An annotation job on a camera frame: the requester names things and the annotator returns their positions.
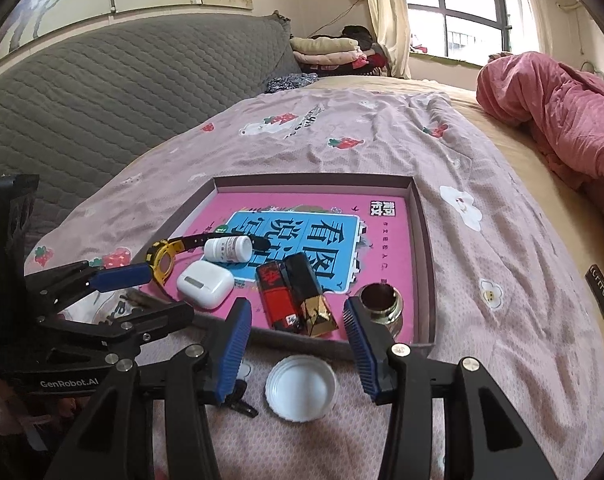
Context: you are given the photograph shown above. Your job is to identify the cream curtain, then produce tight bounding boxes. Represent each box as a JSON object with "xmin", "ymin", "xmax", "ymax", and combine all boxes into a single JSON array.
[
  {"xmin": 359, "ymin": 0, "xmax": 413, "ymax": 79},
  {"xmin": 512, "ymin": 0, "xmax": 557, "ymax": 56}
]

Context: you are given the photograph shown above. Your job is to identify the pink and blue book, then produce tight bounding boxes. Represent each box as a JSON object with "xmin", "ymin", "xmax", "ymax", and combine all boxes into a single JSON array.
[{"xmin": 142, "ymin": 192, "xmax": 417, "ymax": 343}]

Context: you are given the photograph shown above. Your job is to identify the red and black box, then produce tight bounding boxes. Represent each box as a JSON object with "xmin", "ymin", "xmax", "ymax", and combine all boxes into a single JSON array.
[{"xmin": 256, "ymin": 261, "xmax": 307, "ymax": 333}]

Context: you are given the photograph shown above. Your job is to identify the black box with gold foil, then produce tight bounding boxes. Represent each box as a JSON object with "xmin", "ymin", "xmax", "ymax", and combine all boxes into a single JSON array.
[{"xmin": 284, "ymin": 253, "xmax": 340, "ymax": 338}]

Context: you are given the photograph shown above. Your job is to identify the window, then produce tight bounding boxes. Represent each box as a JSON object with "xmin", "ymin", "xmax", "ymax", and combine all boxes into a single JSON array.
[{"xmin": 397, "ymin": 0, "xmax": 547, "ymax": 66}]

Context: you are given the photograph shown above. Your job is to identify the pink quilt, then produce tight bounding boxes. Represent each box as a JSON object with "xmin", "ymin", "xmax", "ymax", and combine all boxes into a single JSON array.
[{"xmin": 476, "ymin": 51, "xmax": 604, "ymax": 241}]

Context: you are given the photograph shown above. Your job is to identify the yellow and black wristwatch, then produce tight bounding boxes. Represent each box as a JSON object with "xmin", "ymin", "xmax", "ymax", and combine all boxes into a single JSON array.
[{"xmin": 147, "ymin": 232, "xmax": 273, "ymax": 303}]

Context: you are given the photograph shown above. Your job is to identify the black and gold tag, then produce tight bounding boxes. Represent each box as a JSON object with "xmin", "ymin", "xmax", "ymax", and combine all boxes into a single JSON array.
[{"xmin": 586, "ymin": 263, "xmax": 604, "ymax": 331}]

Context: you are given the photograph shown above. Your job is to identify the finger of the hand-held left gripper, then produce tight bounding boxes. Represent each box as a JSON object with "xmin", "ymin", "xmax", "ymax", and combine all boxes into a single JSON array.
[
  {"xmin": 34, "ymin": 301, "xmax": 195, "ymax": 361},
  {"xmin": 24, "ymin": 260, "xmax": 153, "ymax": 311}
]

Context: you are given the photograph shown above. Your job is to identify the white round lid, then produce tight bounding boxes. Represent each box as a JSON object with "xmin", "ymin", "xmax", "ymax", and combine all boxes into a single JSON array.
[{"xmin": 265, "ymin": 355, "xmax": 339, "ymax": 422}]

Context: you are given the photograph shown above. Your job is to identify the grey shallow cardboard box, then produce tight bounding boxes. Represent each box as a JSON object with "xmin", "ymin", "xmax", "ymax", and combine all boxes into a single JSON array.
[{"xmin": 137, "ymin": 172, "xmax": 437, "ymax": 348}]

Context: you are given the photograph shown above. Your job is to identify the white earbuds case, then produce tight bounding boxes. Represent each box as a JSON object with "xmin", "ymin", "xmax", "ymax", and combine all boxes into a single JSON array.
[{"xmin": 176, "ymin": 258, "xmax": 235, "ymax": 309}]

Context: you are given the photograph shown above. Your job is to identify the grey quilted headboard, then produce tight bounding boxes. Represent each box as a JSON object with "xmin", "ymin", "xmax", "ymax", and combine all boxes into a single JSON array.
[{"xmin": 0, "ymin": 12, "xmax": 303, "ymax": 261}]

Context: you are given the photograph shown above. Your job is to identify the dark patterned cloth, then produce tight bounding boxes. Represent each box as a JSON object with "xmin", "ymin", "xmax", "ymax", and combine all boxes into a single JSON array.
[{"xmin": 266, "ymin": 72, "xmax": 319, "ymax": 94}]

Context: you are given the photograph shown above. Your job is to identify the small black clip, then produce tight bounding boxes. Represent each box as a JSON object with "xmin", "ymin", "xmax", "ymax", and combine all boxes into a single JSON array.
[{"xmin": 222, "ymin": 379, "xmax": 260, "ymax": 418}]

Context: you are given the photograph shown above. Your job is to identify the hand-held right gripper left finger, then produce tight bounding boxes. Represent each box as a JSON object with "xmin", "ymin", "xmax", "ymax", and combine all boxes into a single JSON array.
[{"xmin": 44, "ymin": 296, "xmax": 253, "ymax": 480}]

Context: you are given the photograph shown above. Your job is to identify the strawberry print blanket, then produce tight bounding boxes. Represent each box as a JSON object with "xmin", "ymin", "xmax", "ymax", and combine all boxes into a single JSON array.
[{"xmin": 24, "ymin": 91, "xmax": 604, "ymax": 480}]

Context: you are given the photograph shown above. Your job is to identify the white pill bottle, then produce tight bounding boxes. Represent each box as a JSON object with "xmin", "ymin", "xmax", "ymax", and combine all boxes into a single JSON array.
[{"xmin": 203, "ymin": 235, "xmax": 253, "ymax": 263}]

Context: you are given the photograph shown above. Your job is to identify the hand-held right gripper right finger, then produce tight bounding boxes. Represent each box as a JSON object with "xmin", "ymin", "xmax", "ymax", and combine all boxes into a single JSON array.
[{"xmin": 343, "ymin": 296, "xmax": 557, "ymax": 480}]

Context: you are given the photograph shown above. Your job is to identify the metal threaded fitting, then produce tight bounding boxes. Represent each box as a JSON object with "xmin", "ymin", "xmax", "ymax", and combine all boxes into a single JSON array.
[{"xmin": 356, "ymin": 283, "xmax": 405, "ymax": 336}]

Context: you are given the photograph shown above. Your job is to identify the stack of folded clothes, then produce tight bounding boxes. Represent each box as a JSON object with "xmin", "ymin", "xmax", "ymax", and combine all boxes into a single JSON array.
[{"xmin": 289, "ymin": 25, "xmax": 393, "ymax": 78}]

